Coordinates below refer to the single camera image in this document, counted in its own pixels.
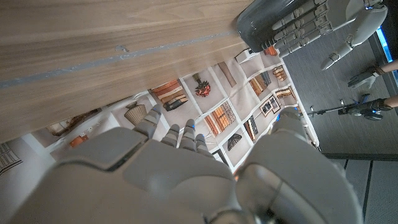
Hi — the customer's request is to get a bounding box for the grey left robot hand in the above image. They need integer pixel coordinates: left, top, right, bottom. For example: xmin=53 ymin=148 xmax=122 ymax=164
xmin=272 ymin=0 xmax=389 ymax=71

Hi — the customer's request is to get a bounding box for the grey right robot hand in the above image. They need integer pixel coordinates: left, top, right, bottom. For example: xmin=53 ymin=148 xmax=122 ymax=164
xmin=9 ymin=104 xmax=364 ymax=224

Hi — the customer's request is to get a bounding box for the dark grey dustpan tray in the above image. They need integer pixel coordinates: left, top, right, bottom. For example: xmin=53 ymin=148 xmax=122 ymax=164
xmin=236 ymin=0 xmax=312 ymax=54

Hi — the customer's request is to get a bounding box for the blue plastic piece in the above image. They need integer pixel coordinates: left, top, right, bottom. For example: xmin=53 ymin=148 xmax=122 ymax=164
xmin=376 ymin=26 xmax=394 ymax=63

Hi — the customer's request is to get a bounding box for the person's leg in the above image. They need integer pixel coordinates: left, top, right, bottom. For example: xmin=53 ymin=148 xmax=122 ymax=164
xmin=384 ymin=95 xmax=398 ymax=108
xmin=381 ymin=58 xmax=398 ymax=74

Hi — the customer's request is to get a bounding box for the printed bookshelf backdrop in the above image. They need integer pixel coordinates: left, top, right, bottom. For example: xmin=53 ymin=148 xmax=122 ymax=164
xmin=0 ymin=45 xmax=321 ymax=218

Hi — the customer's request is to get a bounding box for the black metal rod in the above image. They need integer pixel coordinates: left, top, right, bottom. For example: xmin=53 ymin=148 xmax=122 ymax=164
xmin=307 ymin=104 xmax=352 ymax=118

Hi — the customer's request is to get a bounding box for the white power strip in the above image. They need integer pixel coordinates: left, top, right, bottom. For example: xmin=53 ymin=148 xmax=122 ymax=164
xmin=234 ymin=48 xmax=261 ymax=65

